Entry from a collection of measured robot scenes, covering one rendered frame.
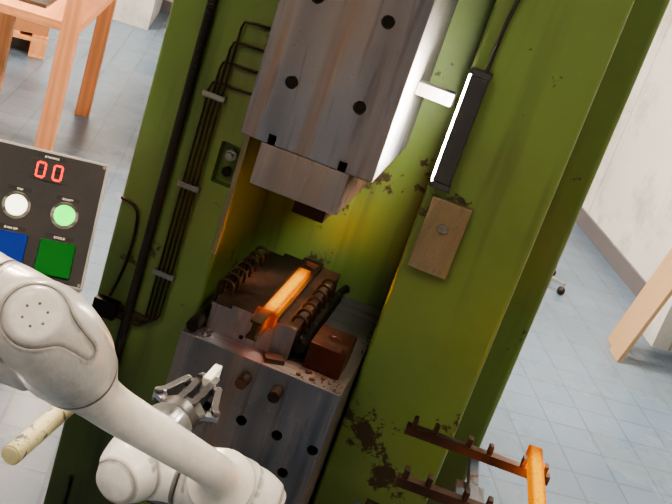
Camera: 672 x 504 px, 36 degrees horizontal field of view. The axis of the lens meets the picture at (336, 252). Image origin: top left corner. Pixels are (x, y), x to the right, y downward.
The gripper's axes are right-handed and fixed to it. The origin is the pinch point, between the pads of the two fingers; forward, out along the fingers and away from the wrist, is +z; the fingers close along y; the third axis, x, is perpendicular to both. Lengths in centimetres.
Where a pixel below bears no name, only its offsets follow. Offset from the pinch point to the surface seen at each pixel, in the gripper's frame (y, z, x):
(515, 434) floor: 82, 235, -99
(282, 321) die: 3.5, 36.6, -0.3
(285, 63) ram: -12, 35, 54
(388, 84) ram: 9, 35, 57
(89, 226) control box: -40.9, 25.5, 8.4
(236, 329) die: -5.5, 35.1, -5.7
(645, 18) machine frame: 55, 93, 83
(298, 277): 0, 60, 1
